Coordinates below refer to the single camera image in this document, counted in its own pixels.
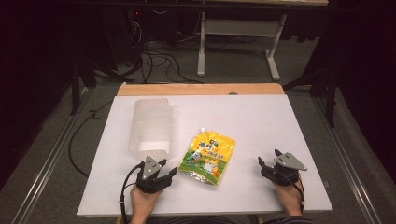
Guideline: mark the person's left hand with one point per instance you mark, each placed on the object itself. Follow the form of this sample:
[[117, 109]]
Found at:
[[143, 199]]

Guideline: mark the white desk frame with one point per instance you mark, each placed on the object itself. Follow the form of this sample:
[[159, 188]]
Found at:
[[239, 28]]

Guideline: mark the metal floor rail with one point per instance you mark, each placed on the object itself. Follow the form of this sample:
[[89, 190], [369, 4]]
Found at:
[[46, 168], [342, 161]]

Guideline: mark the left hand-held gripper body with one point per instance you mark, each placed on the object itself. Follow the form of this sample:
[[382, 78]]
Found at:
[[149, 182]]

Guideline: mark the white table mat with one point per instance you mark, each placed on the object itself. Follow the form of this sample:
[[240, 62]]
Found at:
[[243, 124]]

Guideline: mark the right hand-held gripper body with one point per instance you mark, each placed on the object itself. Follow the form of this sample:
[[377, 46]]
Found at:
[[285, 174]]

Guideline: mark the person's right hand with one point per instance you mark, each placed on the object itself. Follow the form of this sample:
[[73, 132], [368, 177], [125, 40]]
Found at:
[[288, 197]]

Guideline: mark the yellow spouted pouch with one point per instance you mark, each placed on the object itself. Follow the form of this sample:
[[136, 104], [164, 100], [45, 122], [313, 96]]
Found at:
[[207, 157]]

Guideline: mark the black metal stand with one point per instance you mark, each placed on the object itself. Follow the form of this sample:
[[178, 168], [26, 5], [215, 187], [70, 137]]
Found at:
[[76, 84], [330, 93]]

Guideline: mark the translucent plastic container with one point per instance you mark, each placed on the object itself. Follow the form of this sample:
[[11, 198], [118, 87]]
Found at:
[[151, 127]]

